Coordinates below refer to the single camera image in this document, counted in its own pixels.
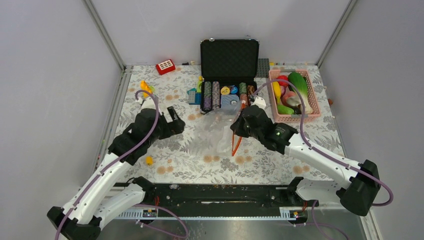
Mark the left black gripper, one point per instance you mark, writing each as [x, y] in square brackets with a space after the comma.
[172, 128]

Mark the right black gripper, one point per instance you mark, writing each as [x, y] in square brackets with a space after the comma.
[237, 126]

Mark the yellow toy banana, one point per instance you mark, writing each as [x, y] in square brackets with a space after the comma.
[277, 91]

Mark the clear orange-zip bag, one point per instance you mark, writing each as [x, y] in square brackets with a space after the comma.
[213, 136]

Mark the pink toy peach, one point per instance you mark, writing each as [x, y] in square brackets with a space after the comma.
[289, 99]

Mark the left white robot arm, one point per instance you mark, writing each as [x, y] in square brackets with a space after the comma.
[86, 214]

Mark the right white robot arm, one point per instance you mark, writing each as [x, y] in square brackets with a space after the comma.
[353, 184]

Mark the pink plastic basket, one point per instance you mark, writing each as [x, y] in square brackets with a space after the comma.
[273, 74]

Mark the floral table mat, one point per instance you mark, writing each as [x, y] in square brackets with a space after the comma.
[172, 159]

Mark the small yellow toy piece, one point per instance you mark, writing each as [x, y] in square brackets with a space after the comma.
[149, 160]

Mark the teal blue block stack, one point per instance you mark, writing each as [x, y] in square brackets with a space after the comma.
[194, 97]

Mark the purple toy onion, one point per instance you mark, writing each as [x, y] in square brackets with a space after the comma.
[282, 90]

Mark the dark toy eggplant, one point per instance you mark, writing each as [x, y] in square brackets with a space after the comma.
[297, 111]

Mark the yellow blue toy cart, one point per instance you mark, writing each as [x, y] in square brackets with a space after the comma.
[146, 88]

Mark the red toy strawberry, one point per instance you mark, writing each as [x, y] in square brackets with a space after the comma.
[283, 80]

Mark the grey building baseplate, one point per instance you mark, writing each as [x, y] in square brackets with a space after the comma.
[263, 67]

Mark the black poker chip case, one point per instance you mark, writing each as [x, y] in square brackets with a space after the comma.
[228, 62]

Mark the green white bok choy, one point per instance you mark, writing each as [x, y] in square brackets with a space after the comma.
[299, 82]

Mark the green yellow toy figure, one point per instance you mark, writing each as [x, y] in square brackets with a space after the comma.
[199, 84]

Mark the red white toy block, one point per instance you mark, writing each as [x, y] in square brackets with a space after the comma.
[165, 67]

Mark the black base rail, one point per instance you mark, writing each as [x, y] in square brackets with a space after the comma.
[222, 200]

